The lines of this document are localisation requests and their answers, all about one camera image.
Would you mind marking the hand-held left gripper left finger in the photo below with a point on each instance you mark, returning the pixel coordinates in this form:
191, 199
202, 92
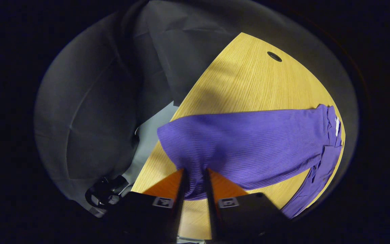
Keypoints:
179, 217

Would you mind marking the black table grommet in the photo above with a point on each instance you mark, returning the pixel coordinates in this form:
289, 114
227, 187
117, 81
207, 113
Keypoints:
274, 56

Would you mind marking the purple button-up knit shirt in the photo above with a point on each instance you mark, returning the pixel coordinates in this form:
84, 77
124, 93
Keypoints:
249, 145

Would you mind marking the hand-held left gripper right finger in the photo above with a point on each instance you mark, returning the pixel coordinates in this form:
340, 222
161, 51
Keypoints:
212, 217

